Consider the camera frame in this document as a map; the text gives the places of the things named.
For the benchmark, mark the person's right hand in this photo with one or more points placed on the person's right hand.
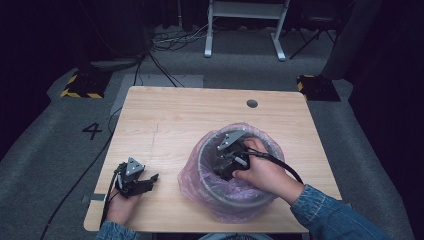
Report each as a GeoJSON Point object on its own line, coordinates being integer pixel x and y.
{"type": "Point", "coordinates": [266, 176]}

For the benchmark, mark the pink plastic bag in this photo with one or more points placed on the pink plastic bag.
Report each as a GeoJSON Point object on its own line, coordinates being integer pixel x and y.
{"type": "Point", "coordinates": [200, 186]}

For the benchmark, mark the grey tape strip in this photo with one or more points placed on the grey tape strip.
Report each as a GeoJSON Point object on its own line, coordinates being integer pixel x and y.
{"type": "Point", "coordinates": [93, 198]}

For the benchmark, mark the black yellow striped stand base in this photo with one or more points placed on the black yellow striped stand base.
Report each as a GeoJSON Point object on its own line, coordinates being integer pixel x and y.
{"type": "Point", "coordinates": [320, 88]}
{"type": "Point", "coordinates": [85, 86]}

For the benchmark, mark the dark round table grommet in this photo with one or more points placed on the dark round table grommet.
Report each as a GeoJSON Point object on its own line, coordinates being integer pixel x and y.
{"type": "Point", "coordinates": [252, 103]}

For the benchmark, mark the person's left hand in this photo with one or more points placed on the person's left hand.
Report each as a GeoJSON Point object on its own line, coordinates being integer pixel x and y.
{"type": "Point", "coordinates": [121, 208]}

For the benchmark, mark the white metal stand frame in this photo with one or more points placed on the white metal stand frame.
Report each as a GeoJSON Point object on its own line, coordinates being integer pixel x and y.
{"type": "Point", "coordinates": [245, 10]}

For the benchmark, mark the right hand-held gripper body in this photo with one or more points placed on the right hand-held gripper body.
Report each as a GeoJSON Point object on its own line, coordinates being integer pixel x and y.
{"type": "Point", "coordinates": [230, 156]}

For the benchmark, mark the black tripod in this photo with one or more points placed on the black tripod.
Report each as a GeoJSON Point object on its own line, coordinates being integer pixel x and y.
{"type": "Point", "coordinates": [311, 36]}

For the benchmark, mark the grey flat stand foot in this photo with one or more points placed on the grey flat stand foot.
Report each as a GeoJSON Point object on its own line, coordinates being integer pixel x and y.
{"type": "Point", "coordinates": [113, 63]}

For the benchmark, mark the grey curtain column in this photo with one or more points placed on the grey curtain column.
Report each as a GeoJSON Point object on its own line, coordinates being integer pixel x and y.
{"type": "Point", "coordinates": [353, 36]}

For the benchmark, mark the green plastic bucket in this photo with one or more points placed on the green plastic bucket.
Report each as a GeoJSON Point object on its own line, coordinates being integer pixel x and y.
{"type": "Point", "coordinates": [213, 193]}

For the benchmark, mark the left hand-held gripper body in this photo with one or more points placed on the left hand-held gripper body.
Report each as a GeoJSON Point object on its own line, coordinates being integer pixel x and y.
{"type": "Point", "coordinates": [133, 166]}

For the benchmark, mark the person's legs in jeans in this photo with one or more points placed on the person's legs in jeans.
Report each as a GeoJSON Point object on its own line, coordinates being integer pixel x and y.
{"type": "Point", "coordinates": [235, 236]}

